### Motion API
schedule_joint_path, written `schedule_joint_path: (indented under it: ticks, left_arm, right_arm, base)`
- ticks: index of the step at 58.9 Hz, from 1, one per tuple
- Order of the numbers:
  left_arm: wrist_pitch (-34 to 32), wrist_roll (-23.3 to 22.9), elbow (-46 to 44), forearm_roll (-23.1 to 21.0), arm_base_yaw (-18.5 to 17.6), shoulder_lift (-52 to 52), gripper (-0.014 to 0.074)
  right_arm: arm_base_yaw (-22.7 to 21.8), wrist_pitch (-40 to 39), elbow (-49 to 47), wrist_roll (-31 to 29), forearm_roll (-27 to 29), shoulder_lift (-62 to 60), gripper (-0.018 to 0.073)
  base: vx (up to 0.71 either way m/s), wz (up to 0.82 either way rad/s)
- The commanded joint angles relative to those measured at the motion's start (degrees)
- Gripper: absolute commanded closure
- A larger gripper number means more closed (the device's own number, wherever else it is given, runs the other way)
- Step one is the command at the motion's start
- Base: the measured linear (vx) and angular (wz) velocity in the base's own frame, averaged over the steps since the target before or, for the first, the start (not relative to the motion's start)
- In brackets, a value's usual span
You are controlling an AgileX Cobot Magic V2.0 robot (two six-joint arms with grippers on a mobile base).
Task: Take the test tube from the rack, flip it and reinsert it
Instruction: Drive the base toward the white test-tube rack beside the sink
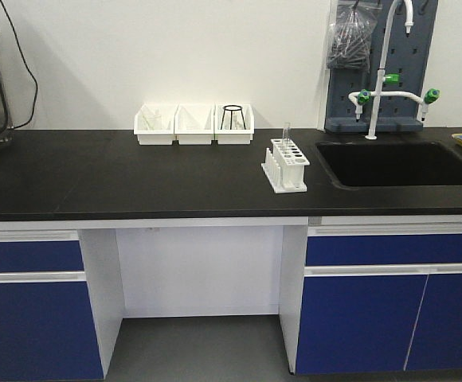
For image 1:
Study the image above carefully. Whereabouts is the white test tube rack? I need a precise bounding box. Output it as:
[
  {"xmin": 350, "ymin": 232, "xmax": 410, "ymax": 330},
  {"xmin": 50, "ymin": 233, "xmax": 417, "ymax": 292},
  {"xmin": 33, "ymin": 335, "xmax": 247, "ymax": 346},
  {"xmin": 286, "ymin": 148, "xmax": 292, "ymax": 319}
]
[{"xmin": 261, "ymin": 138, "xmax": 310, "ymax": 193}]

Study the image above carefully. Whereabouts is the clear glass test tube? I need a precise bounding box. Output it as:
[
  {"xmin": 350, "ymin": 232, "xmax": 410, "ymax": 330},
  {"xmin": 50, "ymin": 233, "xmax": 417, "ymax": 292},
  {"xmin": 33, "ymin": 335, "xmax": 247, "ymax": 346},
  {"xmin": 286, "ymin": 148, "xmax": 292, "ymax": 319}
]
[{"xmin": 281, "ymin": 122, "xmax": 291, "ymax": 153}]

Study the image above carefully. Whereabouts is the grey pegboard drying rack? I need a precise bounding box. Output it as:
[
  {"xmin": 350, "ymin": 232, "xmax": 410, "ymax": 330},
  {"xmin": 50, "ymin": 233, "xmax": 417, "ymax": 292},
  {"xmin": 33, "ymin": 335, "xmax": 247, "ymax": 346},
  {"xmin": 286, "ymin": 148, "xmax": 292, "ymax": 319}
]
[{"xmin": 324, "ymin": 1, "xmax": 438, "ymax": 133}]

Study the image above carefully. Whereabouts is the white right storage bin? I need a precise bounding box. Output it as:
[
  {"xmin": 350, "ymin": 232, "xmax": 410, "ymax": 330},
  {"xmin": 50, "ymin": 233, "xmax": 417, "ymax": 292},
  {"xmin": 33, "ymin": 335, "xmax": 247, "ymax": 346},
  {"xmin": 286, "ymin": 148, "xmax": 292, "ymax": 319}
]
[{"xmin": 214, "ymin": 103, "xmax": 255, "ymax": 144}]

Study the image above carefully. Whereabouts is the white storage bin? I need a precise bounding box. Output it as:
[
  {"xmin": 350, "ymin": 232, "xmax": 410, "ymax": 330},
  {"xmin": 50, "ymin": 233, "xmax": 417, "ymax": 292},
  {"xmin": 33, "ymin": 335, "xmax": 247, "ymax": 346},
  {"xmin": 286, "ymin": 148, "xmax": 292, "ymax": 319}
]
[
  {"xmin": 214, "ymin": 103, "xmax": 255, "ymax": 144},
  {"xmin": 174, "ymin": 104, "xmax": 215, "ymax": 145},
  {"xmin": 134, "ymin": 103, "xmax": 178, "ymax": 145}
]

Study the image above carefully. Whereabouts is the clear conical glass flask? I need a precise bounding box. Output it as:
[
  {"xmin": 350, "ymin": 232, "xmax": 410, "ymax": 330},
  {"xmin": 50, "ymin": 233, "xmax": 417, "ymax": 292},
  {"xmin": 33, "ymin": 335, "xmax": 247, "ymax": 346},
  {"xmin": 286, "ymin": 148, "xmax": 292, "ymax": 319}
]
[{"xmin": 225, "ymin": 111, "xmax": 246, "ymax": 130}]

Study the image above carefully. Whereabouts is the white middle storage bin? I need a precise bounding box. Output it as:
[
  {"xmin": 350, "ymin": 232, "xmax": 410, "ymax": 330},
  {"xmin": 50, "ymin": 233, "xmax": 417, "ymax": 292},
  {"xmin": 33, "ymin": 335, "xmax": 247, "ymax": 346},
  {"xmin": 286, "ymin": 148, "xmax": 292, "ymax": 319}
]
[{"xmin": 174, "ymin": 104, "xmax": 215, "ymax": 145}]

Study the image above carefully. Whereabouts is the white left storage bin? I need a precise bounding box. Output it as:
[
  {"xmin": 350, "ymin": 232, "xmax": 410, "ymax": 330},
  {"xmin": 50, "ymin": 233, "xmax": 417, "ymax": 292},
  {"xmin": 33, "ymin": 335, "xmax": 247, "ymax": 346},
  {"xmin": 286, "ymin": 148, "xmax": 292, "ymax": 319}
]
[{"xmin": 134, "ymin": 103, "xmax": 178, "ymax": 145}]

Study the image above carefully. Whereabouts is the clear glass beaker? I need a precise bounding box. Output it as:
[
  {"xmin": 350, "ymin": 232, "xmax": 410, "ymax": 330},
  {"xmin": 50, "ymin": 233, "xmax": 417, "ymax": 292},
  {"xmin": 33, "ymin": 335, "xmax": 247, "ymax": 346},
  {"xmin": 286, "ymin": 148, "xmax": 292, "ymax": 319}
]
[{"xmin": 143, "ymin": 113, "xmax": 163, "ymax": 131}]

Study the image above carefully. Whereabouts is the green yellow stirring stick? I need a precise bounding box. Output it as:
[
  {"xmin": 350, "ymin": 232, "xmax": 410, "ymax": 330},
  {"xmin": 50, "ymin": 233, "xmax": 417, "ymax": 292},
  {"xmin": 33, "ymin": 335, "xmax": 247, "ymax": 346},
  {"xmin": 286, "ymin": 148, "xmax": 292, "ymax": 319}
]
[{"xmin": 141, "ymin": 114, "xmax": 153, "ymax": 131}]

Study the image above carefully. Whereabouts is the black lab sink basin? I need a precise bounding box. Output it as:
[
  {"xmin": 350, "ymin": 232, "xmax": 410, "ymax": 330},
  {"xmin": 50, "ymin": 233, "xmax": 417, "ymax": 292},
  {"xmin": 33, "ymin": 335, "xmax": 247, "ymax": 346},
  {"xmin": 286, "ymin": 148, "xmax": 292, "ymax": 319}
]
[{"xmin": 316, "ymin": 142, "xmax": 462, "ymax": 188}]

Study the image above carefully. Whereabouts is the white gooseneck lab faucet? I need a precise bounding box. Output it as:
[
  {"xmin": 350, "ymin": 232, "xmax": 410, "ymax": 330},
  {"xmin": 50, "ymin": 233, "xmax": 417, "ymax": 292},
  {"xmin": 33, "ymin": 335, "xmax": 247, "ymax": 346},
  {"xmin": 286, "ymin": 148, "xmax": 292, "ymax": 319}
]
[{"xmin": 348, "ymin": 1, "xmax": 440, "ymax": 140}]

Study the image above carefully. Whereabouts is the blue cabinet door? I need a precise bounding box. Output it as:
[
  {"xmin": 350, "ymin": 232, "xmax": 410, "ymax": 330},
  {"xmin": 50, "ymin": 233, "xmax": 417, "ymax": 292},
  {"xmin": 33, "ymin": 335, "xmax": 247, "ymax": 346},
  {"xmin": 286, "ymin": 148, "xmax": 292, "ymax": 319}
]
[
  {"xmin": 295, "ymin": 275, "xmax": 427, "ymax": 374},
  {"xmin": 0, "ymin": 282, "xmax": 104, "ymax": 381},
  {"xmin": 406, "ymin": 274, "xmax": 462, "ymax": 370}
]

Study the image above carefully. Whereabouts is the blue left upper drawer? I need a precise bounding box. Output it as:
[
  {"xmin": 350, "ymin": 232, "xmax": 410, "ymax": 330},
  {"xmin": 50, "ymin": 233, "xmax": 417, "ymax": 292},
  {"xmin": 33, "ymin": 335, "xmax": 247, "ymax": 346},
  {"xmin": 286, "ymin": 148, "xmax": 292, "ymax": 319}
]
[{"xmin": 0, "ymin": 240, "xmax": 84, "ymax": 273}]

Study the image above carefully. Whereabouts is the blue drawer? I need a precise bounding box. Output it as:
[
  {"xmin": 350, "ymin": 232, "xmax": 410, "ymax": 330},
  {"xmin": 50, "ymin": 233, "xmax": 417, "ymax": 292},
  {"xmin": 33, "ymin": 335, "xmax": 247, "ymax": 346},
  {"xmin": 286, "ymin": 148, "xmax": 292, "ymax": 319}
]
[
  {"xmin": 0, "ymin": 240, "xmax": 84, "ymax": 273},
  {"xmin": 306, "ymin": 234, "xmax": 462, "ymax": 266}
]

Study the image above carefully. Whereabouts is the plastic bag of pegs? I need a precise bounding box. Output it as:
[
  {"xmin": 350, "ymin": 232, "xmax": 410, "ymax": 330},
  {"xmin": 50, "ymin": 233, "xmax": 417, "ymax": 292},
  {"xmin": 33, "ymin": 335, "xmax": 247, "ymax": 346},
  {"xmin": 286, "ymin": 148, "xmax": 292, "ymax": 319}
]
[{"xmin": 326, "ymin": 1, "xmax": 382, "ymax": 72}]

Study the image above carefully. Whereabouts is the blue left cabinet door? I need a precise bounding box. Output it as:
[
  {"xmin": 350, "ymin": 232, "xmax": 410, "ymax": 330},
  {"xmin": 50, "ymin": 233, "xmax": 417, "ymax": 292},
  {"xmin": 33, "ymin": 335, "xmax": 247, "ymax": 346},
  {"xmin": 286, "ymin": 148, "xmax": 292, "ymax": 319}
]
[{"xmin": 0, "ymin": 282, "xmax": 104, "ymax": 381}]

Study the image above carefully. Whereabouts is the blue right upper drawer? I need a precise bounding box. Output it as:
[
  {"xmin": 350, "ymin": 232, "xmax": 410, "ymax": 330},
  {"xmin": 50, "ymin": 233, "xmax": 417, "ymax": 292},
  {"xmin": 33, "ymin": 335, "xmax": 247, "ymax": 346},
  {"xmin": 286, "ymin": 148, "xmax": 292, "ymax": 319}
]
[{"xmin": 306, "ymin": 234, "xmax": 462, "ymax": 266}]

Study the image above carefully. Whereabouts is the blue far right cabinet door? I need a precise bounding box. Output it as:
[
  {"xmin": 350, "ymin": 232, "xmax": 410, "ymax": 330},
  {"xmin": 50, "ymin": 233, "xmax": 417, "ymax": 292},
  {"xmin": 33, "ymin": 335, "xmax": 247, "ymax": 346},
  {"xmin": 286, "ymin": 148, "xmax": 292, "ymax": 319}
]
[{"xmin": 406, "ymin": 274, "xmax": 462, "ymax": 370}]

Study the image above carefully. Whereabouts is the black wire tripod stand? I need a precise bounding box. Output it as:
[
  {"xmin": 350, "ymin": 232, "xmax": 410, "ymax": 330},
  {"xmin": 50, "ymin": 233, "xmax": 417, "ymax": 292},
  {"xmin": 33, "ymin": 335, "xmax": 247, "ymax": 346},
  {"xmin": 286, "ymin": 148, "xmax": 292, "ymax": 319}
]
[{"xmin": 220, "ymin": 104, "xmax": 247, "ymax": 130}]

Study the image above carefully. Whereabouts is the black hanging cable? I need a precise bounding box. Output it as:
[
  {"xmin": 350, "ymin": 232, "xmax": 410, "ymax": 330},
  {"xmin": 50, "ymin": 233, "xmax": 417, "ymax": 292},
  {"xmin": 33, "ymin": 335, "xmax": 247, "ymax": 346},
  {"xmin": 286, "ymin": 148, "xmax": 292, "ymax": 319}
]
[{"xmin": 0, "ymin": 0, "xmax": 39, "ymax": 130}]

